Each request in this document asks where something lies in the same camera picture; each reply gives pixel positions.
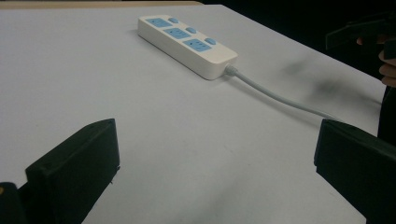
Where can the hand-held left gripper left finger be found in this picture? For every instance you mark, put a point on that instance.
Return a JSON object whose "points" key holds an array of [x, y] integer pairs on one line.
{"points": [[74, 168]]}

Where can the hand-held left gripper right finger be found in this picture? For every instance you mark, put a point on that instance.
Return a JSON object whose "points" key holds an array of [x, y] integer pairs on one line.
{"points": [[358, 161]]}

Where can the white power strip blue sockets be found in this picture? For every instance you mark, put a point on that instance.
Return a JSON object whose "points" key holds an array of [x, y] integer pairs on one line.
{"points": [[199, 56]]}

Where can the dark cloth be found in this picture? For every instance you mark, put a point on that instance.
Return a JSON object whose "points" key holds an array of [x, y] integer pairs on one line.
{"points": [[388, 115]]}

